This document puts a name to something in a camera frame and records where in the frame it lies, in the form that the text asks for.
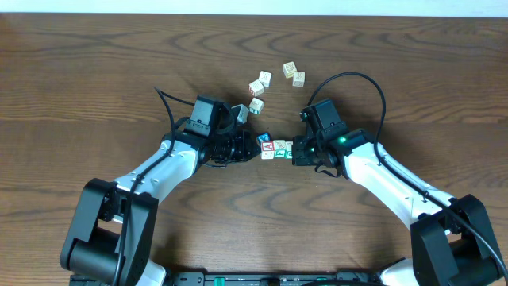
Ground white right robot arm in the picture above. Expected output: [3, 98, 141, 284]
[292, 129, 507, 285]

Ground red A wooden block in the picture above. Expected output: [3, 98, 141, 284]
[261, 141, 275, 160]

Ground red M wooden block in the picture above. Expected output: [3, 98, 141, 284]
[248, 79, 264, 97]

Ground engraved number wooden block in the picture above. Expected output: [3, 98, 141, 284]
[273, 140, 287, 158]

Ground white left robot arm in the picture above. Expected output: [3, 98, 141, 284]
[60, 130, 260, 285]

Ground tan engraved wooden block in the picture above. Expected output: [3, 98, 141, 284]
[283, 61, 298, 79]

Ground plain engraved wooden block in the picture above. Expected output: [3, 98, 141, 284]
[258, 71, 272, 88]

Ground blue X wooden block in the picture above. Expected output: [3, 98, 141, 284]
[256, 133, 271, 145]

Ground green edged wooden block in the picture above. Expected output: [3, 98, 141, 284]
[248, 98, 264, 115]

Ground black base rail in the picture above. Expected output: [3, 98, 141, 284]
[163, 271, 383, 286]

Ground pale engraved wooden block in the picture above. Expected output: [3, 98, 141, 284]
[292, 71, 306, 87]

